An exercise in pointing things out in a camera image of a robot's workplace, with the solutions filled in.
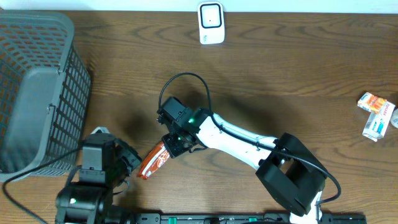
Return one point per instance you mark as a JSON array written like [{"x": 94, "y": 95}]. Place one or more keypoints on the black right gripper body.
[{"x": 173, "y": 144}]

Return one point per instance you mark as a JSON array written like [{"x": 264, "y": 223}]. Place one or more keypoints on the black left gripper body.
[{"x": 123, "y": 161}]

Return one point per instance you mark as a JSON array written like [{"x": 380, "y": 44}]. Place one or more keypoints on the red chocolate bar wrapper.
[{"x": 154, "y": 160}]

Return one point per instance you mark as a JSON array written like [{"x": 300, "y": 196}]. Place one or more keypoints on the orange juice carton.
[{"x": 371, "y": 103}]

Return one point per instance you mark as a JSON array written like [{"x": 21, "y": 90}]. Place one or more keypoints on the white Panadol box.
[{"x": 377, "y": 124}]

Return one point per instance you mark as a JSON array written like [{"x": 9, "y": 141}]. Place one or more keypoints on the green lid jar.
[{"x": 394, "y": 118}]

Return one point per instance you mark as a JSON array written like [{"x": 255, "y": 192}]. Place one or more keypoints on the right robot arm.
[{"x": 292, "y": 175}]

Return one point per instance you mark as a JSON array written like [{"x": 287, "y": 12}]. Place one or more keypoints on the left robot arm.
[{"x": 87, "y": 196}]

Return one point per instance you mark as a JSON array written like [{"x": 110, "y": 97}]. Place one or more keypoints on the white barcode scanner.
[{"x": 211, "y": 23}]

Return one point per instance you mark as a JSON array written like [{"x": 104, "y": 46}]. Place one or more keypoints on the grey plastic shopping basket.
[{"x": 45, "y": 90}]

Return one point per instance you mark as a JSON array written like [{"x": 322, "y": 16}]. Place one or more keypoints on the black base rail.
[{"x": 230, "y": 218}]

